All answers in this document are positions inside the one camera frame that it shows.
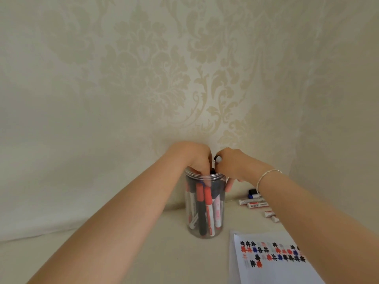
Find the blue capped white marker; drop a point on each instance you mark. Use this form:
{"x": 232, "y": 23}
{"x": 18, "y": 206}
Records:
{"x": 253, "y": 194}

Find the black capped marker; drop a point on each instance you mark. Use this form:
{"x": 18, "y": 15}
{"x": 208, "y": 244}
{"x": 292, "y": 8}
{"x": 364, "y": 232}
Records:
{"x": 218, "y": 159}

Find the bunch of red black markers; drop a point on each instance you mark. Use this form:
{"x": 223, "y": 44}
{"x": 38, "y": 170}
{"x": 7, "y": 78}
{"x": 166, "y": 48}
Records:
{"x": 207, "y": 204}

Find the person's right hand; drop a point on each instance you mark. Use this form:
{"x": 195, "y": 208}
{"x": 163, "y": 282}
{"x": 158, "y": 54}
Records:
{"x": 237, "y": 164}

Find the white paper with coloured marks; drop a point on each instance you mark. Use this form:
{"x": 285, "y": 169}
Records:
{"x": 266, "y": 272}

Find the person's right forearm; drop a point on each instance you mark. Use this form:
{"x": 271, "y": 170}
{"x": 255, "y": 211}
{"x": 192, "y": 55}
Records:
{"x": 319, "y": 227}

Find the white marker with red label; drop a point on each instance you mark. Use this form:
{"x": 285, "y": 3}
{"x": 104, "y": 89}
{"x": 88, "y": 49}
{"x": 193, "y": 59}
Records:
{"x": 258, "y": 205}
{"x": 275, "y": 219}
{"x": 269, "y": 214}
{"x": 250, "y": 201}

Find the person's left forearm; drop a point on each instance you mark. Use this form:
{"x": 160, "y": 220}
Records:
{"x": 118, "y": 227}

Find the person's left hand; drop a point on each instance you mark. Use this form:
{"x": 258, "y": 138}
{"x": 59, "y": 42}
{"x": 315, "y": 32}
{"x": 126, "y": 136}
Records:
{"x": 189, "y": 153}

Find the clear plastic jar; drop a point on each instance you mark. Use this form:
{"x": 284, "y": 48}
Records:
{"x": 192, "y": 230}

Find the person's left fingers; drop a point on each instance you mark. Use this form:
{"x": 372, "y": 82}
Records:
{"x": 202, "y": 178}

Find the person's right fingers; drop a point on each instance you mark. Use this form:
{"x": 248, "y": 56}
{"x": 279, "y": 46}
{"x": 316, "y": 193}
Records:
{"x": 230, "y": 184}

